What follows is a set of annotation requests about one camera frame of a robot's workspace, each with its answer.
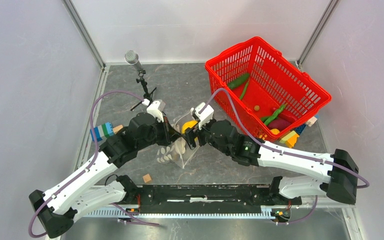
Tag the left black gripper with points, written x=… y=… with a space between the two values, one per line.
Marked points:
x=170 y=134

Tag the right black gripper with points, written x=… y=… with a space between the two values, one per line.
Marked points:
x=191 y=133

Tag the yellow toy pepper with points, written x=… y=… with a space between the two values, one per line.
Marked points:
x=189 y=125

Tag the polka dot zip bag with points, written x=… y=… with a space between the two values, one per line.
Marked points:
x=179 y=152

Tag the green toy cucumber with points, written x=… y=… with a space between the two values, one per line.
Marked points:
x=238 y=81

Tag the red plastic basket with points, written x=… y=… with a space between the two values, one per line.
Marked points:
x=273 y=81

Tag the purple toy vegetable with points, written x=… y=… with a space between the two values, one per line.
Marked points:
x=279 y=124

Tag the red toy pepper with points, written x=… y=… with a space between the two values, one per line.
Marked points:
x=287 y=116

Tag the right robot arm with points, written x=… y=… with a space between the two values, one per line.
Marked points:
x=321 y=174

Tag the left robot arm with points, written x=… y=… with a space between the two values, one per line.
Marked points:
x=54 y=210

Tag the black tripod stand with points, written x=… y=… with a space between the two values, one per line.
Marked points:
x=148 y=95

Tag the small wooden cube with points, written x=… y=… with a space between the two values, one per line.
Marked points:
x=147 y=179

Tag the tan wooden block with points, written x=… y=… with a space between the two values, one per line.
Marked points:
x=116 y=129

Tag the blue green toy blocks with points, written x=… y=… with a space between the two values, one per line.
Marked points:
x=101 y=132

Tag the long green chili pepper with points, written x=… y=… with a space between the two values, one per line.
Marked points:
x=244 y=90

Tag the silver microphone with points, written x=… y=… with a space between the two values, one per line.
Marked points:
x=132 y=58

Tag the small green pepper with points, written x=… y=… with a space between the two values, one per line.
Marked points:
x=275 y=114

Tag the yellow green toy blocks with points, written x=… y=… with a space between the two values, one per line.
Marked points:
x=290 y=139

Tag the white blue toy block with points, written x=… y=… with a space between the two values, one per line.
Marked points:
x=310 y=122

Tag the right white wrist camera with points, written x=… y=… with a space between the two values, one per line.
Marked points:
x=202 y=113

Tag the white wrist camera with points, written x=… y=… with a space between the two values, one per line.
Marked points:
x=202 y=113
x=155 y=108

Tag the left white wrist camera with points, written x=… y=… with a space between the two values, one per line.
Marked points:
x=155 y=108

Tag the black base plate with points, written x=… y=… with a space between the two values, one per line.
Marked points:
x=205 y=198

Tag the white cable tray rail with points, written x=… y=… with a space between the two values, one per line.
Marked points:
x=114 y=212

